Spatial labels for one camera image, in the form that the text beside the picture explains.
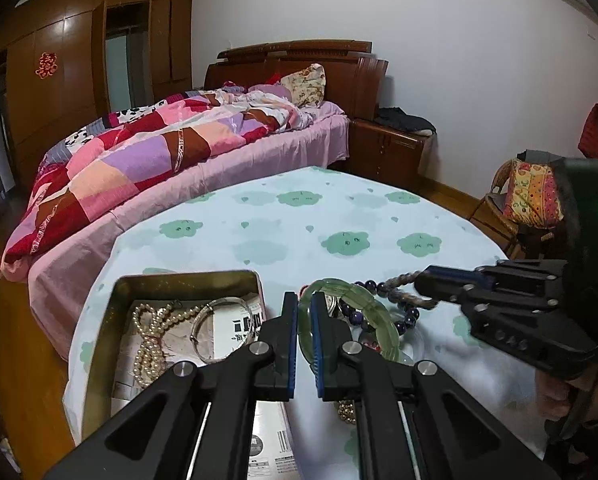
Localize cloud print tablecloth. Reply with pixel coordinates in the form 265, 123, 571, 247
61, 165, 550, 480

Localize wooden nightstand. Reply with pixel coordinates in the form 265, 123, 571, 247
329, 117, 437, 193

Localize red hanging garment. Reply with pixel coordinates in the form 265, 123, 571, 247
578, 102, 598, 161

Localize dark brown garment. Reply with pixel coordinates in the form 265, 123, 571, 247
516, 222, 570, 261

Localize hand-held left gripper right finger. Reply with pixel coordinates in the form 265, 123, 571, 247
309, 291, 562, 480

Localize wicker chair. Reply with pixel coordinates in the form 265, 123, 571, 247
471, 152, 570, 261

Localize brown bead bracelet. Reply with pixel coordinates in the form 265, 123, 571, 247
379, 270, 440, 311

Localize metal tin box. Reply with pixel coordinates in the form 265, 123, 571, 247
81, 270, 300, 480

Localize patchwork quilt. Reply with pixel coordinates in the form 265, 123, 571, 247
1, 82, 324, 266

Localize pearl necklace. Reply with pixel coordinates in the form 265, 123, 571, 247
131, 300, 200, 388

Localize colourful patterned cushion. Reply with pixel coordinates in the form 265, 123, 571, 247
501, 158, 564, 228

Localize person's right hand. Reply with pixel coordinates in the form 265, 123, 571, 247
536, 375, 574, 422

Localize green jade bracelet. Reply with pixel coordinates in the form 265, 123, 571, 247
299, 278, 402, 361

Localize wooden bed headboard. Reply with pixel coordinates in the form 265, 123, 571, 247
204, 40, 390, 117

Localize floral pillow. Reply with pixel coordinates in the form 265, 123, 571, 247
279, 63, 327, 108

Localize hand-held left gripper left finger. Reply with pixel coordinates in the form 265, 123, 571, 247
44, 291, 300, 480

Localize bed with patchwork quilt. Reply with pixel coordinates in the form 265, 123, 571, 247
1, 100, 352, 361

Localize silver bangle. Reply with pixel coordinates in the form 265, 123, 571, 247
190, 297, 252, 361

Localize purple bead bracelet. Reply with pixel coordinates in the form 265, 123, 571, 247
336, 280, 422, 333

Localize wooden wardrobe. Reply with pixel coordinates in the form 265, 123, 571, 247
0, 0, 194, 221

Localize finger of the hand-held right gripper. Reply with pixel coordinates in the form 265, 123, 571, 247
460, 296, 598, 378
414, 259, 570, 312

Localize red paper decoration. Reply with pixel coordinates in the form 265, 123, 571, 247
35, 51, 58, 80

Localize dark folded clothes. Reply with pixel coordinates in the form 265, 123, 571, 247
374, 106, 437, 136

